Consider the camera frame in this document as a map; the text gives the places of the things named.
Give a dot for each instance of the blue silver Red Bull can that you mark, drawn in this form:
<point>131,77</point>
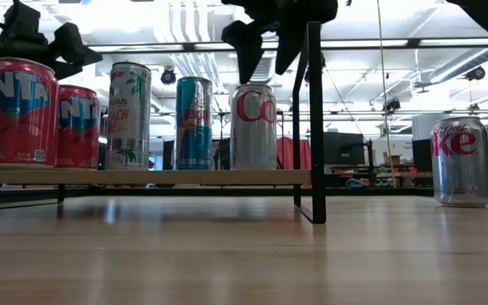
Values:
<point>194,123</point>

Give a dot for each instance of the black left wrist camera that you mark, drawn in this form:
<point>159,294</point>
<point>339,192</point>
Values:
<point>21,21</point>

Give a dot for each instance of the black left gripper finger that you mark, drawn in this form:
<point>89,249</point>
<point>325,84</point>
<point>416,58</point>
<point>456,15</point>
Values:
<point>67,70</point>
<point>72,46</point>

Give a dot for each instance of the long ceiling light bar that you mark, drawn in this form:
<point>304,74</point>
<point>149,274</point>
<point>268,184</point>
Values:
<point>354,43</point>

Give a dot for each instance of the orange curtain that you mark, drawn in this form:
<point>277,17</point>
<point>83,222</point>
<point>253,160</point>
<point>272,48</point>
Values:
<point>285,152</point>

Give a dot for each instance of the wooden workbench with red items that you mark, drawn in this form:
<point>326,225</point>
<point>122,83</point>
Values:
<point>375,173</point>

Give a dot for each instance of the black monitor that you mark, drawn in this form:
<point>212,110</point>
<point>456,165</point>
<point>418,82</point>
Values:
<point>421,154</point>
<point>343,148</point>

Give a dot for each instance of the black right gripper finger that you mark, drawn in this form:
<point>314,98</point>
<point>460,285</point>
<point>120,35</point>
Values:
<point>290,42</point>
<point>248,46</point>

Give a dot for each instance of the white Celsius can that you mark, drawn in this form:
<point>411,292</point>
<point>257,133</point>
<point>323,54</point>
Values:
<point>129,114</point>

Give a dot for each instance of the black ceiling-mounted camera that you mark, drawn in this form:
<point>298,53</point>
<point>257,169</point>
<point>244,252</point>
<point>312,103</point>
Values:
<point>475,73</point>
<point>168,76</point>
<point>391,104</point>

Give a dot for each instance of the black aluminium table frame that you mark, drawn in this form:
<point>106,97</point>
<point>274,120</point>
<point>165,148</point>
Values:
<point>375,191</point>

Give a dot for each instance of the wooden shelf with black frame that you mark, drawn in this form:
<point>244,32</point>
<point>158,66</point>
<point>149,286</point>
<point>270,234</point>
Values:
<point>142,177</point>

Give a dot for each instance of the cardboard box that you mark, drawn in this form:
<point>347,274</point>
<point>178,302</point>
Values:
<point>392,159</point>

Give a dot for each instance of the red Fanta can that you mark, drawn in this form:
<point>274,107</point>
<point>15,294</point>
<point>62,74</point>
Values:
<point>79,127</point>
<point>19,114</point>

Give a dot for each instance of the silver Diet Coke can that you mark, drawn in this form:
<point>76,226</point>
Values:
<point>253,127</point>
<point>461,161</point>

